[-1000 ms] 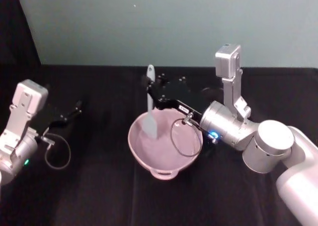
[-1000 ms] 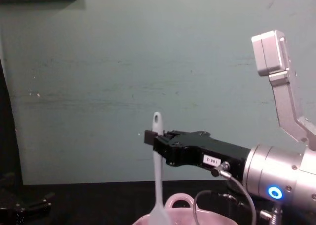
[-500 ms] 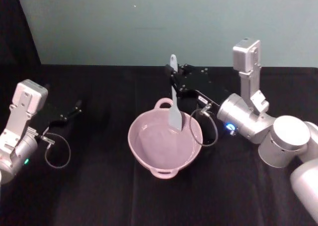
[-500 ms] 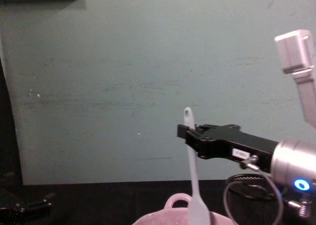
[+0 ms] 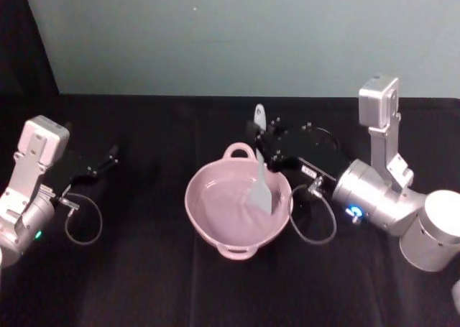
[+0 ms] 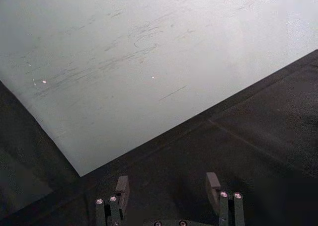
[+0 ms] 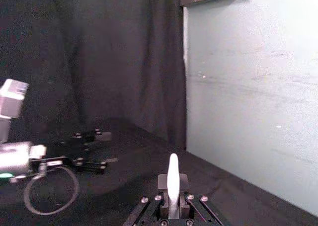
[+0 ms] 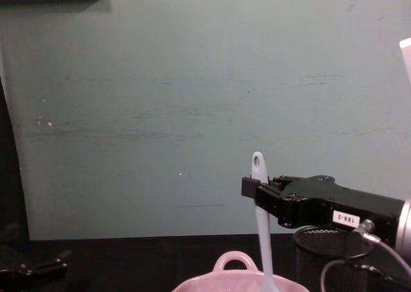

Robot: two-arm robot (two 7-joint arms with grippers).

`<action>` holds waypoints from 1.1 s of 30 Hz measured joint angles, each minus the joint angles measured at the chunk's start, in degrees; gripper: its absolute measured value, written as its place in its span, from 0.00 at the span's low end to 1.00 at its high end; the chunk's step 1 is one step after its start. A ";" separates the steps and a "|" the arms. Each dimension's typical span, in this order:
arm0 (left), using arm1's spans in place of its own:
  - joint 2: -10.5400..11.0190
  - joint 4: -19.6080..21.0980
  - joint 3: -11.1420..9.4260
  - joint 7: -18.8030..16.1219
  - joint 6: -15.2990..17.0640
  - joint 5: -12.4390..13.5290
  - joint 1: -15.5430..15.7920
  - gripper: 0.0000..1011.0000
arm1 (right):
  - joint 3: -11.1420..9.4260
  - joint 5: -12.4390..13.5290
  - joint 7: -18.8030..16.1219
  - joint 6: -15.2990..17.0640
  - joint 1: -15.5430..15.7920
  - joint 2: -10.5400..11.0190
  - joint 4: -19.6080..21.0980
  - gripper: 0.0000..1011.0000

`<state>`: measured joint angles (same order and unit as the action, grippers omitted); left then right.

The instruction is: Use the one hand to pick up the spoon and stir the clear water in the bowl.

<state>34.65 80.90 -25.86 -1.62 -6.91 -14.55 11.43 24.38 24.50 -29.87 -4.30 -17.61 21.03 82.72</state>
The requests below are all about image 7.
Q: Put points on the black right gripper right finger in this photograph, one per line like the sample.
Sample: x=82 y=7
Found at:
x=191 y=211

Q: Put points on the small white plastic piece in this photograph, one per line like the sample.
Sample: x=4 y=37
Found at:
x=173 y=176

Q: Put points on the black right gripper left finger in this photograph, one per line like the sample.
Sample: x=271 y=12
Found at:
x=151 y=211

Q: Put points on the black curtain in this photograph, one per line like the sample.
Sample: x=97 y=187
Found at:
x=111 y=62

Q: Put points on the black table cloth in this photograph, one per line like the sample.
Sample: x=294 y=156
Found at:
x=129 y=156

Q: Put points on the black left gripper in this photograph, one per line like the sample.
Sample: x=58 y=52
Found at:
x=62 y=151

